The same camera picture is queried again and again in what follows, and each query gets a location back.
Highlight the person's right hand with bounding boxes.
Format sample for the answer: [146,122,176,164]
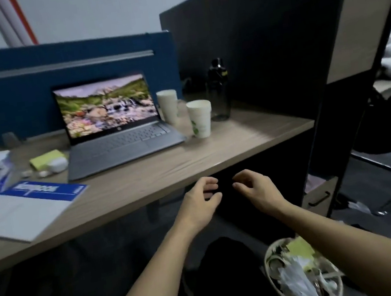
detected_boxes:
[230,163,294,221]

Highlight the person's left hand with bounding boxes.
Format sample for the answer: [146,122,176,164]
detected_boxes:
[171,174,228,234]

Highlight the person's right forearm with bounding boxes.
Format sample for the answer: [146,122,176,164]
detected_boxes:
[276,185,391,296]

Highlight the person's left forearm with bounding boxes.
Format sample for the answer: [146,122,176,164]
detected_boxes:
[80,217,212,296]

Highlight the white paper cup green print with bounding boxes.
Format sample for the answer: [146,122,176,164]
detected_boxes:
[185,98,217,141]

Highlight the beige desk drawer unit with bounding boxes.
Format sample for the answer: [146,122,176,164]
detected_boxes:
[297,175,344,222]

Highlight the person's dark trouser leg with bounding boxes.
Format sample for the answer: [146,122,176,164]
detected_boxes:
[175,228,288,296]

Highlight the yellow paper scrap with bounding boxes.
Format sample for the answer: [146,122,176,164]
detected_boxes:
[285,235,317,264]

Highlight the dark transparent water bottle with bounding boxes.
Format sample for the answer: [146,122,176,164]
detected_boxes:
[202,57,235,123]

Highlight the white wastebasket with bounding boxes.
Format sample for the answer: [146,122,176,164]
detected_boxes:
[260,230,347,296]

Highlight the stack of white paper cups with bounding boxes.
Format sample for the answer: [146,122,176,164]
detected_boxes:
[156,88,182,128]

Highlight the crumpled white plastic trash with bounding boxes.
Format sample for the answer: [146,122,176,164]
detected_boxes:
[274,258,322,296]

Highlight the grey open laptop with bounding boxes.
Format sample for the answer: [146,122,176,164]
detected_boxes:
[51,67,192,183]

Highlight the black tall divider panel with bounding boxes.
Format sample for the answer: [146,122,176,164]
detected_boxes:
[157,0,391,238]

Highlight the black office chair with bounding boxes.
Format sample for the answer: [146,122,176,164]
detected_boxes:
[318,77,391,223]

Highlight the white earbud case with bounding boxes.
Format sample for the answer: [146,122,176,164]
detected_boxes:
[48,156,70,174]

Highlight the yellow sticky note pad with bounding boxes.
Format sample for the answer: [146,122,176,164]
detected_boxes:
[28,148,70,172]

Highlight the blue and white folder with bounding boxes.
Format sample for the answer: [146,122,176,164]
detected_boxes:
[0,171,95,247]

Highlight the blue desk partition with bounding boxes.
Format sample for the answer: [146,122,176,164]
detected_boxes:
[0,21,187,147]

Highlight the white and orange pipes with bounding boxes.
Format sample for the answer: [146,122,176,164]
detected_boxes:
[0,0,39,51]

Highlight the silver partition rail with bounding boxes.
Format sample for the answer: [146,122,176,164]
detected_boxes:
[0,48,155,80]

